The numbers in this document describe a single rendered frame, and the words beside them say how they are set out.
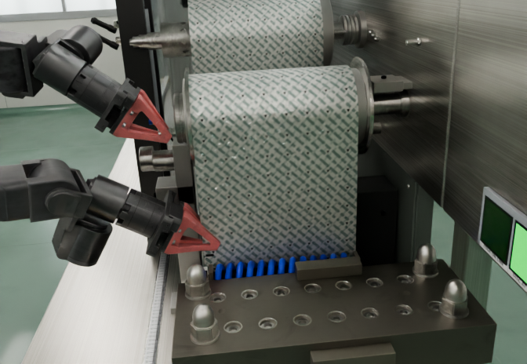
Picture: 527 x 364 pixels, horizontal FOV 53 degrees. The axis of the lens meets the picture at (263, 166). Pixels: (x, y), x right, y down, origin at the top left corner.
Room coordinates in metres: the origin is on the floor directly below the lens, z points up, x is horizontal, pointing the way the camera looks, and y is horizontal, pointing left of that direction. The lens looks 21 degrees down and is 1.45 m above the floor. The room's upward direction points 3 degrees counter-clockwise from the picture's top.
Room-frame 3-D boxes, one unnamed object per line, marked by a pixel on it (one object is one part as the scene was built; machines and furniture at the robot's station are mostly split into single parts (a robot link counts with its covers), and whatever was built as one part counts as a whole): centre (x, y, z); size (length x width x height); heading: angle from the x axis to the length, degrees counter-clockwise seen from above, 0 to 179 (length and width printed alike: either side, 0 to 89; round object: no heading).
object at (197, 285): (0.64, 0.10, 1.05); 0.04 x 0.04 x 0.04
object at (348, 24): (1.04, -0.17, 1.34); 0.07 x 0.07 x 0.07; 5
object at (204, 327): (0.54, 0.08, 1.05); 0.04 x 0.04 x 0.04
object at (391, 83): (0.79, -0.19, 1.28); 0.06 x 0.05 x 0.02; 95
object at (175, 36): (1.02, 0.15, 1.34); 0.06 x 0.06 x 0.06; 5
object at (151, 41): (1.01, 0.21, 1.34); 0.06 x 0.03 x 0.03; 95
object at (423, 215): (1.87, -0.15, 1.02); 2.24 x 0.04 x 0.24; 5
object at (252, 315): (0.60, -0.07, 1.00); 0.40 x 0.16 x 0.06; 95
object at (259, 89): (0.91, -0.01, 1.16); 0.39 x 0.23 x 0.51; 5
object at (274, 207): (0.72, -0.02, 1.11); 0.23 x 0.01 x 0.18; 95
